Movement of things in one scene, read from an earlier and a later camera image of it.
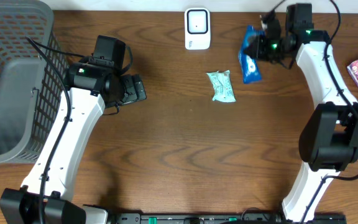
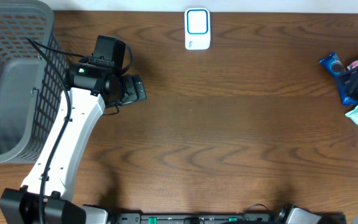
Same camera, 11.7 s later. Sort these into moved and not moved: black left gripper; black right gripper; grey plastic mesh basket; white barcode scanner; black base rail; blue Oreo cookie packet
Moved: blue Oreo cookie packet; black right gripper
Not moved: black base rail; white barcode scanner; black left gripper; grey plastic mesh basket
